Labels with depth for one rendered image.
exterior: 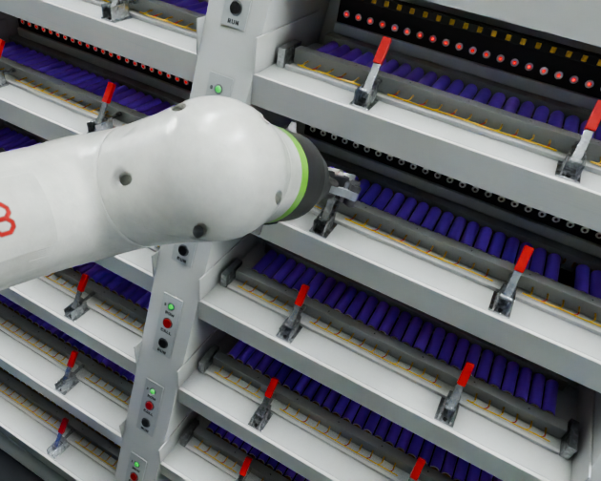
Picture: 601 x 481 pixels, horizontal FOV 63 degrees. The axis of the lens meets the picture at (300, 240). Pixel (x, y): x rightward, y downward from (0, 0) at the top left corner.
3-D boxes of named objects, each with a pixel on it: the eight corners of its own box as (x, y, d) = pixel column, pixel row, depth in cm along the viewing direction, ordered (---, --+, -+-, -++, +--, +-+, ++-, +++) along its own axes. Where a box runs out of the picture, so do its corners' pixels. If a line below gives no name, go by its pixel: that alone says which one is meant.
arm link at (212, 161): (261, 235, 31) (233, 61, 31) (106, 261, 36) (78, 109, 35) (326, 222, 44) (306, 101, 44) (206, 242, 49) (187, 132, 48)
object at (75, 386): (124, 449, 102) (117, 413, 93) (-70, 321, 119) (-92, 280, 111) (186, 378, 117) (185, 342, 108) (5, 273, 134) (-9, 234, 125)
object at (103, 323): (138, 378, 95) (133, 331, 86) (-70, 252, 113) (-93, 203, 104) (202, 312, 110) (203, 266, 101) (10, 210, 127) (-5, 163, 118)
